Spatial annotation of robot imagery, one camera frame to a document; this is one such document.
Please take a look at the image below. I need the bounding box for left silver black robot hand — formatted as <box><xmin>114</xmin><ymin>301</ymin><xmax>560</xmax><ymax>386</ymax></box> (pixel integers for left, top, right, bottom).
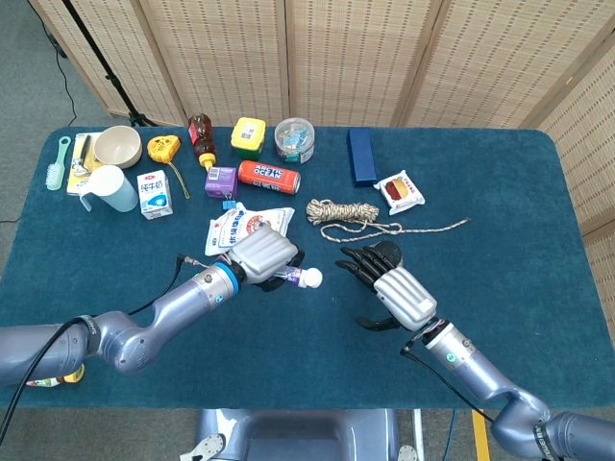
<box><xmin>225</xmin><ymin>225</ymin><xmax>308</xmax><ymax>293</ymax></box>

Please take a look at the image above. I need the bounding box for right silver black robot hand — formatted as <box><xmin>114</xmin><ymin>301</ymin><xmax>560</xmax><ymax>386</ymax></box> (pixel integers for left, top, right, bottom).
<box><xmin>334</xmin><ymin>241</ymin><xmax>438</xmax><ymax>332</ymax></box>

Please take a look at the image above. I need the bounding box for purple white toothpaste tube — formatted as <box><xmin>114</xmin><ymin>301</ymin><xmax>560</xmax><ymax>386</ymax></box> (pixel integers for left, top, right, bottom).
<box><xmin>281</xmin><ymin>265</ymin><xmax>324</xmax><ymax>291</ymax></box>

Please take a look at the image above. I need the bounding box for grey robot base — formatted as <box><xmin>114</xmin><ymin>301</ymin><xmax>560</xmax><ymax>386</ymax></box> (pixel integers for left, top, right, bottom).
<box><xmin>180</xmin><ymin>407</ymin><xmax>427</xmax><ymax>461</ymax></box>

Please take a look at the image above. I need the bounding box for brown bottle yellow cap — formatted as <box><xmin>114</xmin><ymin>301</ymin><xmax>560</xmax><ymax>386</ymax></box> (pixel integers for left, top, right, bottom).
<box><xmin>187</xmin><ymin>112</ymin><xmax>218</xmax><ymax>173</ymax></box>

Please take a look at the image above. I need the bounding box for white printed food bag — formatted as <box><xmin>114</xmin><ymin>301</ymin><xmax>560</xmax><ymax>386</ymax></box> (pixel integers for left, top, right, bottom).
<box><xmin>205</xmin><ymin>201</ymin><xmax>296</xmax><ymax>257</ymax></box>

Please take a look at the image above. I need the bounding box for orange drink can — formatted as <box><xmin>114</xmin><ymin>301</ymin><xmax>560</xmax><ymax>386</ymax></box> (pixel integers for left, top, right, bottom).
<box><xmin>237</xmin><ymin>159</ymin><xmax>302</xmax><ymax>196</ymax></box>

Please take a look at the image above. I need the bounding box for purple drink carton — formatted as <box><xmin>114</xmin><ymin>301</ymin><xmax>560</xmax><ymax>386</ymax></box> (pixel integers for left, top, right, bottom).
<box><xmin>204</xmin><ymin>165</ymin><xmax>239</xmax><ymax>200</ymax></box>

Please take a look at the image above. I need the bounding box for white red snack packet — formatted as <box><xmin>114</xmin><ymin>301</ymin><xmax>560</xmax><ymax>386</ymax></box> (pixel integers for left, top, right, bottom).
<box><xmin>373</xmin><ymin>169</ymin><xmax>427</xmax><ymax>216</ymax></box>

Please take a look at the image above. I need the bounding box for blue table cloth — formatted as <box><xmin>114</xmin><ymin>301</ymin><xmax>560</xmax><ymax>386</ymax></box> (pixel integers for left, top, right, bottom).
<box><xmin>0</xmin><ymin>125</ymin><xmax>615</xmax><ymax>410</ymax></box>

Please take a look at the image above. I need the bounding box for green box yellow lid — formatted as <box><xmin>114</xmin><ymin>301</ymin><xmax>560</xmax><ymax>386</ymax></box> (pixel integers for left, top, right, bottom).
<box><xmin>230</xmin><ymin>116</ymin><xmax>267</xmax><ymax>160</ymax></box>

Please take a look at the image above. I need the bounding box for clear tub of clips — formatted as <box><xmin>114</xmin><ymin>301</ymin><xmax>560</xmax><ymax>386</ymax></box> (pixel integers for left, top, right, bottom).
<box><xmin>274</xmin><ymin>116</ymin><xmax>316</xmax><ymax>165</ymax></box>

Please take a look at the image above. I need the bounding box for white blue milk carton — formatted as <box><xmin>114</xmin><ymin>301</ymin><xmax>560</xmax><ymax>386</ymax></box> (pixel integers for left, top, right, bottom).
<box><xmin>136</xmin><ymin>169</ymin><xmax>174</xmax><ymax>221</ymax></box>

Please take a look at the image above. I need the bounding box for navy blue long box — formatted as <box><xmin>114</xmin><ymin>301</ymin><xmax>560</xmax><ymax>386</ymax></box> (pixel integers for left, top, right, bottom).
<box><xmin>346</xmin><ymin>127</ymin><xmax>379</xmax><ymax>188</ymax></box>

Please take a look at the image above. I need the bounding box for yellow tape measure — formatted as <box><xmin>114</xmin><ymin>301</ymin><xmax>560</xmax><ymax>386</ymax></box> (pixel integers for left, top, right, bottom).
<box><xmin>146</xmin><ymin>134</ymin><xmax>191</xmax><ymax>200</ymax></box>

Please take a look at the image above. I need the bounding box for light blue plastic cup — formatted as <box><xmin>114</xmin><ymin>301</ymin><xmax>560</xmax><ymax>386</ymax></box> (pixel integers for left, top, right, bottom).
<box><xmin>78</xmin><ymin>164</ymin><xmax>139</xmax><ymax>214</ymax></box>

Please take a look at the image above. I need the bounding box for beige bowl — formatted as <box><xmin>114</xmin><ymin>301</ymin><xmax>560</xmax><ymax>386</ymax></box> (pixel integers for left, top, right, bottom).
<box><xmin>92</xmin><ymin>125</ymin><xmax>143</xmax><ymax>170</ymax></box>

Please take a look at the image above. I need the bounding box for razor on yellow card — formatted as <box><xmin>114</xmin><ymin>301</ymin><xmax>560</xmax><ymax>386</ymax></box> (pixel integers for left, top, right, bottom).
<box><xmin>65</xmin><ymin>133</ymin><xmax>105</xmax><ymax>197</ymax></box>

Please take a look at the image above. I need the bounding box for small yellow red object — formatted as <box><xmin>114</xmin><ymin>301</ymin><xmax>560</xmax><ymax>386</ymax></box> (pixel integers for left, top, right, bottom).
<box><xmin>26</xmin><ymin>363</ymin><xmax>86</xmax><ymax>388</ymax></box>

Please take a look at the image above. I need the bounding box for green brush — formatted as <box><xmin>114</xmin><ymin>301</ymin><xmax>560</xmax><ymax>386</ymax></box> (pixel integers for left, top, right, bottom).
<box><xmin>45</xmin><ymin>135</ymin><xmax>72</xmax><ymax>192</ymax></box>

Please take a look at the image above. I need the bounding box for black tripod stand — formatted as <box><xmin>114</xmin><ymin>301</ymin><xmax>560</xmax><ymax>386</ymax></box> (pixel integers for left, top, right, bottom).
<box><xmin>60</xmin><ymin>0</ymin><xmax>160</xmax><ymax>129</ymax></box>

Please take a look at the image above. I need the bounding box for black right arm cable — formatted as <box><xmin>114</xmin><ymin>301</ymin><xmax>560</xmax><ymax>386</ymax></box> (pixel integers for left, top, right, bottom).
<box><xmin>401</xmin><ymin>330</ymin><xmax>496</xmax><ymax>425</ymax></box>

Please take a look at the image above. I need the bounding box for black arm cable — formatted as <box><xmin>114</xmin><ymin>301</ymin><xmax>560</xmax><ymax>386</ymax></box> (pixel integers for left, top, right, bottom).
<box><xmin>0</xmin><ymin>254</ymin><xmax>217</xmax><ymax>433</ymax></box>
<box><xmin>401</xmin><ymin>330</ymin><xmax>496</xmax><ymax>425</ymax></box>

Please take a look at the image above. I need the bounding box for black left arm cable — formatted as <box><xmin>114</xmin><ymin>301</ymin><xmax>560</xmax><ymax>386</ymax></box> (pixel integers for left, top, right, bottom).
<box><xmin>0</xmin><ymin>254</ymin><xmax>217</xmax><ymax>433</ymax></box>

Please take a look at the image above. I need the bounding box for beige speckled rope coil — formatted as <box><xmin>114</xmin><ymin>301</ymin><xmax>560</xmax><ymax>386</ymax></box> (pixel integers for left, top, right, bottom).
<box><xmin>306</xmin><ymin>198</ymin><xmax>473</xmax><ymax>244</ymax></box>

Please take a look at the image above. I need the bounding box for blue floor cable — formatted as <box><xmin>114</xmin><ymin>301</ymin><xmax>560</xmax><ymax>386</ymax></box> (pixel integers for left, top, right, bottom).
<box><xmin>441</xmin><ymin>408</ymin><xmax>457</xmax><ymax>461</ymax></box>

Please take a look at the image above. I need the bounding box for black floor cable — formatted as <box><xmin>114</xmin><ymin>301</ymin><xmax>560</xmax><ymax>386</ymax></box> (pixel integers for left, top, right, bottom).
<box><xmin>28</xmin><ymin>0</ymin><xmax>79</xmax><ymax>127</ymax></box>

